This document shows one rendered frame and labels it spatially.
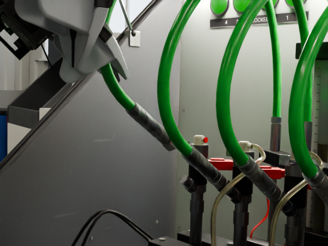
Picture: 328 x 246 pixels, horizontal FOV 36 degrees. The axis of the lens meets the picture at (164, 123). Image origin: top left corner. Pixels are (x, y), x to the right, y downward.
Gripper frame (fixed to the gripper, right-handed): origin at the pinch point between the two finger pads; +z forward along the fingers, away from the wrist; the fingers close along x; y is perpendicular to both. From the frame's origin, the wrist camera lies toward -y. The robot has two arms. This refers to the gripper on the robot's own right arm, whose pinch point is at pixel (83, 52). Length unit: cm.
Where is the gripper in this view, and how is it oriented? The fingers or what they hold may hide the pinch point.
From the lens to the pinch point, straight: 43.6
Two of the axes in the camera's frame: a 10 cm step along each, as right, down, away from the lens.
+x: 7.0, 0.8, -7.1
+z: -0.3, 10.0, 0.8
